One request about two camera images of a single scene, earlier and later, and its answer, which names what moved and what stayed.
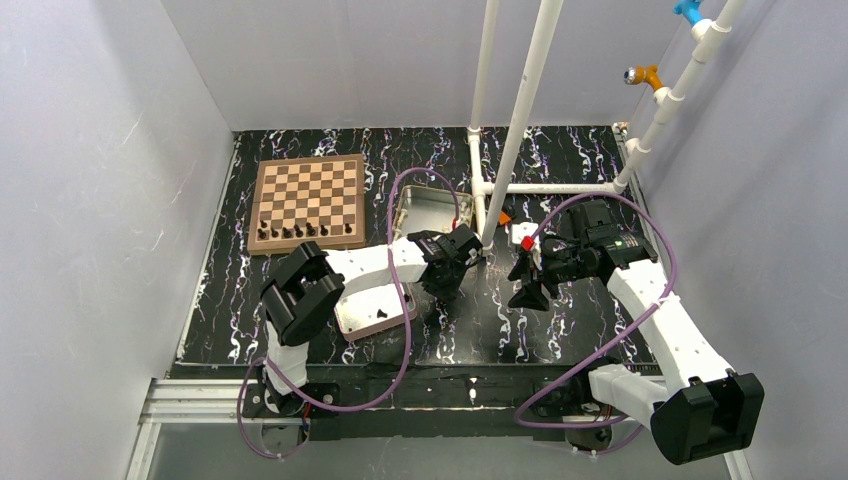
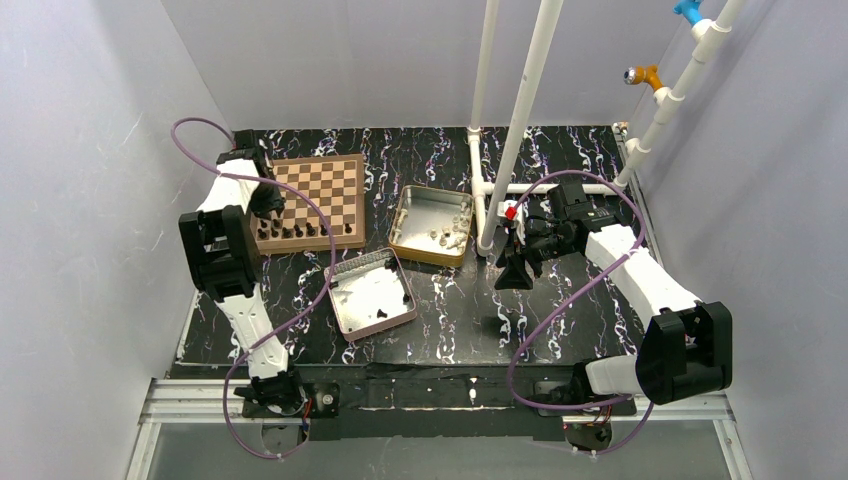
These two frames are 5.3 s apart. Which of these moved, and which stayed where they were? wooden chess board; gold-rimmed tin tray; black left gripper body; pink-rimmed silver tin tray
Moved: black left gripper body
Stayed: wooden chess board; gold-rimmed tin tray; pink-rimmed silver tin tray
